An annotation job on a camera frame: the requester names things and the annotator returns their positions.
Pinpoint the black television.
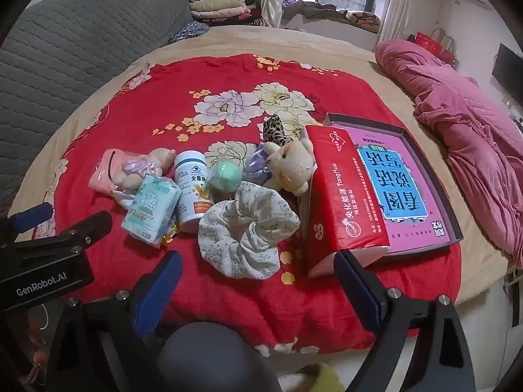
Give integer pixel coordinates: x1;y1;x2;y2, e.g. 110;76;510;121
491;43;523;105

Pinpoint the white curtain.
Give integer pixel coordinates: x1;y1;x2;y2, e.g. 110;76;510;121
380;0;413;41

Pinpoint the green ball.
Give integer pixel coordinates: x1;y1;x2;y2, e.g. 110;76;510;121
206;159;245;203

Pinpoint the pile of clothes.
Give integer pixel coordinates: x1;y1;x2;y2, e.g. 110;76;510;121
282;0;380;31

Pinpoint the yellow green cloth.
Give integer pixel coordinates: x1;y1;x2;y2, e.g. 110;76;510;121
282;361;346;392

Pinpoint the dark patterned pillow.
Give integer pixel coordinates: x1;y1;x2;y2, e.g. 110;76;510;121
167;20;211;45

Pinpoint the teddy bear with pink dress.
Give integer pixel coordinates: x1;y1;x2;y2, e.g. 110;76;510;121
110;147;176;207

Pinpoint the leopard print scrunchie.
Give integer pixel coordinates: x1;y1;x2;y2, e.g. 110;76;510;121
261;113;297;146

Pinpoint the red tissue pack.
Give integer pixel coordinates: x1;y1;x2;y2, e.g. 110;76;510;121
300;125;391;278

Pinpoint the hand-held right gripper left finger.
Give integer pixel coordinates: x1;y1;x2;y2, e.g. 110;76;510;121
43;250;184;392

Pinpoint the light blue tissue pack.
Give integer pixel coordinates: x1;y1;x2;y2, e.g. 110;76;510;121
121;173;181;249

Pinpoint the grey box tray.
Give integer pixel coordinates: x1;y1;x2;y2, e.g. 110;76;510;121
325;113;464;256

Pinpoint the beige bed sheet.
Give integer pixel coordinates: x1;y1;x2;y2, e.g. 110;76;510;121
8;24;523;307

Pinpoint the white floral scrunchie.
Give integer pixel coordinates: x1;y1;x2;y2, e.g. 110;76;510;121
198;181;301;280

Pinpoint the red floral blanket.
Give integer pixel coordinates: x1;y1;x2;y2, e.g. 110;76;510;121
53;53;462;354

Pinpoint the folded cream blanket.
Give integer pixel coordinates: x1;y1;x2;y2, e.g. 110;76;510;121
191;0;248;19

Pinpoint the teddy bear with purple dress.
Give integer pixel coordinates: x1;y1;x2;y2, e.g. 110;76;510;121
244;137;317;196

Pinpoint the pink book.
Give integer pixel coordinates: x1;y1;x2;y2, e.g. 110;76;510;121
351;128;450;250

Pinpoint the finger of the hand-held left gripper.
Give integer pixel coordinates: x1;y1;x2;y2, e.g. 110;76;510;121
0;211;114;256
0;202;55;243

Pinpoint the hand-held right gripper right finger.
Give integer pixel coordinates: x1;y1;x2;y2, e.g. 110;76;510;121
333;249;477;392

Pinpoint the dark grey rounded object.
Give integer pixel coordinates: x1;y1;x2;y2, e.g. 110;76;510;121
157;322;282;392

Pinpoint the pink quilt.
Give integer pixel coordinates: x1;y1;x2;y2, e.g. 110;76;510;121
375;39;523;270

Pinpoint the white and yellow sachet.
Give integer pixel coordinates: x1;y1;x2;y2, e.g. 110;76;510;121
161;222;180;246

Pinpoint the white bottle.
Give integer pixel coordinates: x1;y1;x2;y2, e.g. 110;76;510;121
174;150;215;234

